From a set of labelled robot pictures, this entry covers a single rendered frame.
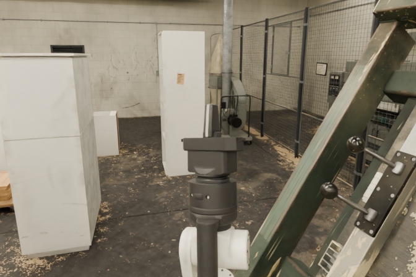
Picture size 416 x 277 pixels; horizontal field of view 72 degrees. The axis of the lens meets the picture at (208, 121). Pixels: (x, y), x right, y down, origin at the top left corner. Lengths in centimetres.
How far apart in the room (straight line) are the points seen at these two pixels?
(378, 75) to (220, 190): 66
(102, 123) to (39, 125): 273
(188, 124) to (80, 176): 191
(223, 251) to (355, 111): 60
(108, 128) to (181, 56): 204
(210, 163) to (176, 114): 356
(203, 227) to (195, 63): 362
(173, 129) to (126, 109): 449
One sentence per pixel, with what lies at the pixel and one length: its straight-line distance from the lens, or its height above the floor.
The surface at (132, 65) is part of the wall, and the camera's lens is 834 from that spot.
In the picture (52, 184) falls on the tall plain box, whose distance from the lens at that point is 277.
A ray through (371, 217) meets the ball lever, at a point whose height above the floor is 139.
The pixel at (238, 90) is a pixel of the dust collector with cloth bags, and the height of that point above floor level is 105.
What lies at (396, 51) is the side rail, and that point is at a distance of 104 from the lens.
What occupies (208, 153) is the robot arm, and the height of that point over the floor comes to 157.
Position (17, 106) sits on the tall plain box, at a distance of 264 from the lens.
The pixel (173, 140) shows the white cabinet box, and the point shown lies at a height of 54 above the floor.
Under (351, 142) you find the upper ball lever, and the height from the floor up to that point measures 154.
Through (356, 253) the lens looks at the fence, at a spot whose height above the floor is 131.
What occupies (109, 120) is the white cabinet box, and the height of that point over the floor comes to 63.
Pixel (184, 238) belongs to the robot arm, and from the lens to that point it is 55.
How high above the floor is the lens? 173
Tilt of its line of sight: 13 degrees down
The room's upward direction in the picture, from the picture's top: straight up
